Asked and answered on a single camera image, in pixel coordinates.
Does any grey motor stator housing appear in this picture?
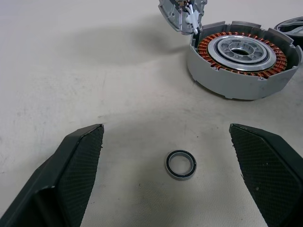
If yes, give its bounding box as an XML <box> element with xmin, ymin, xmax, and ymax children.
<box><xmin>186</xmin><ymin>20</ymin><xmax>303</xmax><ymax>101</ymax></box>

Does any black round part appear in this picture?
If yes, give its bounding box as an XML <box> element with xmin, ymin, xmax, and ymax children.
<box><xmin>274</xmin><ymin>17</ymin><xmax>303</xmax><ymax>40</ymax></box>

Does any small steel bearing ring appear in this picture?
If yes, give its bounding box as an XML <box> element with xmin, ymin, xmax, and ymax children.
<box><xmin>165</xmin><ymin>150</ymin><xmax>197</xmax><ymax>180</ymax></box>

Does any white plastic cable connector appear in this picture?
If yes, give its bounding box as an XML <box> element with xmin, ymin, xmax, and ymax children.
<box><xmin>186</xmin><ymin>6</ymin><xmax>202</xmax><ymax>36</ymax></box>

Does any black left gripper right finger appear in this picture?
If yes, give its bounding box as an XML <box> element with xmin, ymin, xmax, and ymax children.
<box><xmin>228</xmin><ymin>122</ymin><xmax>303</xmax><ymax>227</ymax></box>

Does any grey motor cover with board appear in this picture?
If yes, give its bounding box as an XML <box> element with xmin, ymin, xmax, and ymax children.
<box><xmin>158</xmin><ymin>0</ymin><xmax>208</xmax><ymax>36</ymax></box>

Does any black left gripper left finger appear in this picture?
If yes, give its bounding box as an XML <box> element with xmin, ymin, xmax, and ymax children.
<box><xmin>0</xmin><ymin>123</ymin><xmax>105</xmax><ymax>227</ymax></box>

